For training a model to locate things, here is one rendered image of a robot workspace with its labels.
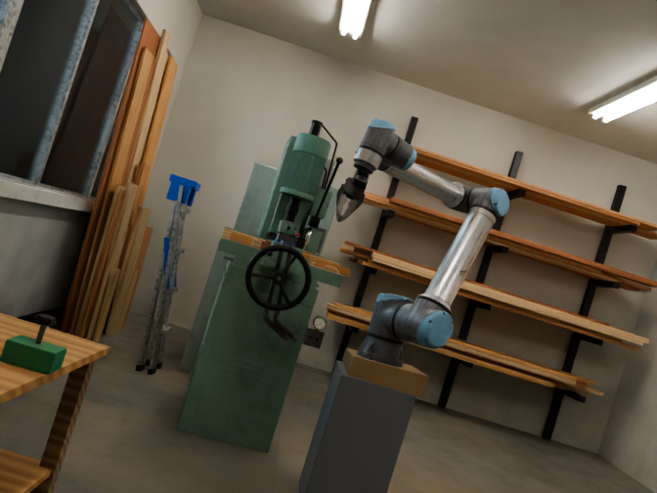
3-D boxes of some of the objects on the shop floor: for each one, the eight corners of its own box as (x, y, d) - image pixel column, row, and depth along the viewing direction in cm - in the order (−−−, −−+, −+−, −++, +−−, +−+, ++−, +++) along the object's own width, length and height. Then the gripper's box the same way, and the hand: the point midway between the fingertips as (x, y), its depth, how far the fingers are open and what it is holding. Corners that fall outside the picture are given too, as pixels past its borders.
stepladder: (127, 370, 334) (168, 172, 336) (139, 362, 359) (177, 177, 361) (154, 376, 334) (195, 178, 336) (165, 367, 359) (202, 183, 362)
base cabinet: (174, 429, 262) (221, 281, 263) (184, 394, 319) (223, 272, 321) (268, 453, 270) (314, 308, 271) (261, 414, 327) (299, 294, 328)
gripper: (373, 174, 201) (349, 229, 199) (350, 163, 201) (325, 218, 199) (377, 169, 192) (351, 226, 190) (353, 157, 192) (327, 214, 190)
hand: (340, 217), depth 192 cm, fingers closed
